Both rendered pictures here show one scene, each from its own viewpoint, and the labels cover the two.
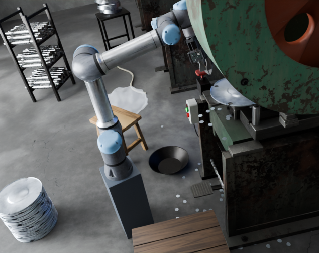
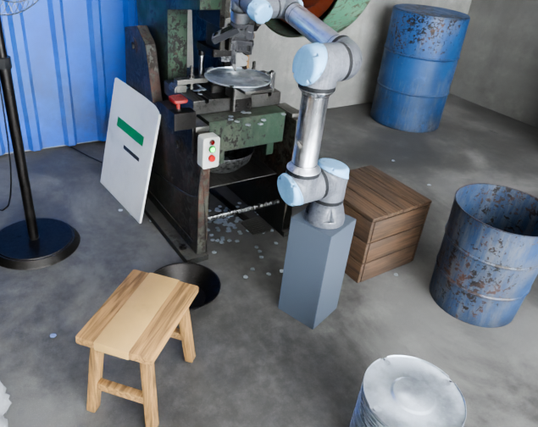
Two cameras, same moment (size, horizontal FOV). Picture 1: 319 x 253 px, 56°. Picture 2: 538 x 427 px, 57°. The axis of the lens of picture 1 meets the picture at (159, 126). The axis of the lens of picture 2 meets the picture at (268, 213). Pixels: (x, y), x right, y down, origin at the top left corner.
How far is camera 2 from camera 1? 2.71 m
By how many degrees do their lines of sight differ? 96
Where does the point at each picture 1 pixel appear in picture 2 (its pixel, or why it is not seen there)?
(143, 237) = (374, 210)
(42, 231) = not seen: hidden behind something
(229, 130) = (269, 112)
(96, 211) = (315, 363)
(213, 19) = not seen: outside the picture
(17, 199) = (421, 385)
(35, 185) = (377, 377)
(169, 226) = (352, 198)
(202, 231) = not seen: hidden behind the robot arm
